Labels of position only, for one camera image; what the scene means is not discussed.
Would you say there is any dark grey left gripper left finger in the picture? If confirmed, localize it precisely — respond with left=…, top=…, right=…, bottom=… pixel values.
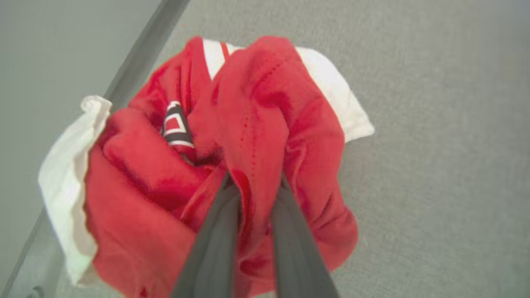
left=171, top=172, right=241, bottom=298

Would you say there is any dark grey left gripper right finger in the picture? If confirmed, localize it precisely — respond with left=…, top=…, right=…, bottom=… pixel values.
left=270, top=175, right=341, bottom=298

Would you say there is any grey fabric sofa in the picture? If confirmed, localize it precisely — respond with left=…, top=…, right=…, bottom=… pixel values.
left=8, top=0, right=530, bottom=298

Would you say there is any red white basketball jersey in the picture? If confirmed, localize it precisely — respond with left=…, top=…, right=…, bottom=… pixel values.
left=38, top=35, right=375, bottom=298

